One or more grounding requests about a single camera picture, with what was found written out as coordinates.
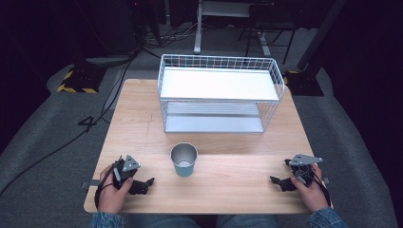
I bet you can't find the black yellow striped stand base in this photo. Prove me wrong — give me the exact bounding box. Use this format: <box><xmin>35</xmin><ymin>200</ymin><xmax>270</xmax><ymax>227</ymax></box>
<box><xmin>56</xmin><ymin>64</ymin><xmax>107</xmax><ymax>95</ymax></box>
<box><xmin>282</xmin><ymin>69</ymin><xmax>325</xmax><ymax>98</ymax></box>

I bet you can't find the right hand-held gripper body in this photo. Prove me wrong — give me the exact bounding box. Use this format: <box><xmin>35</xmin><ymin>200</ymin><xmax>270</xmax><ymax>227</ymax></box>
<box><xmin>284</xmin><ymin>153</ymin><xmax>323</xmax><ymax>187</ymax></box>

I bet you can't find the black chair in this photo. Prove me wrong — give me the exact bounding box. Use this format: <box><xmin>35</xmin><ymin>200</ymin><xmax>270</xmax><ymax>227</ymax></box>
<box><xmin>237</xmin><ymin>2</ymin><xmax>297</xmax><ymax>66</ymax></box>

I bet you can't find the bundle of floor cables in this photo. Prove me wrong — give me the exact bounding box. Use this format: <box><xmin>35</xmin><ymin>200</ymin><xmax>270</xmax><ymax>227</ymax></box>
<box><xmin>139</xmin><ymin>22</ymin><xmax>203</xmax><ymax>50</ymax></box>

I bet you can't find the black slanted stand pole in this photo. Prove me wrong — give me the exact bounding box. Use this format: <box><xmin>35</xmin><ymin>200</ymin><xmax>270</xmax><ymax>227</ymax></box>
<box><xmin>296</xmin><ymin>0</ymin><xmax>350</xmax><ymax>72</ymax></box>

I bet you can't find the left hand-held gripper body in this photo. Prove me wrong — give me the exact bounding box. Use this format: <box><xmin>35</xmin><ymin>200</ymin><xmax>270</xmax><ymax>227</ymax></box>
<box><xmin>111</xmin><ymin>154</ymin><xmax>142</xmax><ymax>191</ymax></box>

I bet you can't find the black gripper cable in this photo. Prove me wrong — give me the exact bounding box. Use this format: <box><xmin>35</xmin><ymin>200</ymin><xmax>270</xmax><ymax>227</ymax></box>
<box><xmin>93</xmin><ymin>164</ymin><xmax>116</xmax><ymax>211</ymax></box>
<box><xmin>308</xmin><ymin>169</ymin><xmax>333</xmax><ymax>207</ymax></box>

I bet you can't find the long black floor cable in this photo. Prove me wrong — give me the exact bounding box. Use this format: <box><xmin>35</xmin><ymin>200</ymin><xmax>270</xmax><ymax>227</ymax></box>
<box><xmin>0</xmin><ymin>56</ymin><xmax>136</xmax><ymax>198</ymax></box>

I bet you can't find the teal metal cup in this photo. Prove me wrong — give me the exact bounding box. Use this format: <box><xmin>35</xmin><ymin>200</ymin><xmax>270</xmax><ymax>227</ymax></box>
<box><xmin>169</xmin><ymin>142</ymin><xmax>199</xmax><ymax>178</ymax></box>

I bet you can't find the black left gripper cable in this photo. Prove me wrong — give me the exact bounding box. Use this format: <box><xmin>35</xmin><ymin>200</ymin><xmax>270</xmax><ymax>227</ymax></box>
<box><xmin>93</xmin><ymin>164</ymin><xmax>116</xmax><ymax>211</ymax></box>

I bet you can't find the white wire shelf rack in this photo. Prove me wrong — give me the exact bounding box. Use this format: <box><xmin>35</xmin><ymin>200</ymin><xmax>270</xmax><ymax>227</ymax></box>
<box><xmin>157</xmin><ymin>53</ymin><xmax>285</xmax><ymax>135</ymax></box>

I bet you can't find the person's left hand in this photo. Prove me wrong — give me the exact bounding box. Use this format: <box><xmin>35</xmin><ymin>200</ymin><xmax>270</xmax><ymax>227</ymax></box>
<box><xmin>97</xmin><ymin>164</ymin><xmax>135</xmax><ymax>215</ymax></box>

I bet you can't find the white desk frame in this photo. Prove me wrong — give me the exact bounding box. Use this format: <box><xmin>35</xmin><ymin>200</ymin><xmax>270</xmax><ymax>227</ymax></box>
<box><xmin>193</xmin><ymin>0</ymin><xmax>272</xmax><ymax>57</ymax></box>

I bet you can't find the person's right hand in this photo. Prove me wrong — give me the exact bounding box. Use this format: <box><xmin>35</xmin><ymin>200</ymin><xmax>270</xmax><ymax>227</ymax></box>
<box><xmin>290</xmin><ymin>164</ymin><xmax>332</xmax><ymax>213</ymax></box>

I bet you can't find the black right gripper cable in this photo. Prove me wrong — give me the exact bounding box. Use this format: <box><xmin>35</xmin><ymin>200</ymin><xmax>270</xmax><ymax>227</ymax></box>
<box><xmin>308</xmin><ymin>169</ymin><xmax>333</xmax><ymax>207</ymax></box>

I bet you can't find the person's right leg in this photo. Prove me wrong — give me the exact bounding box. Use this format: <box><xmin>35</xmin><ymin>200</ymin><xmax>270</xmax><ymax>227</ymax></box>
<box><xmin>216</xmin><ymin>214</ymin><xmax>280</xmax><ymax>228</ymax></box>

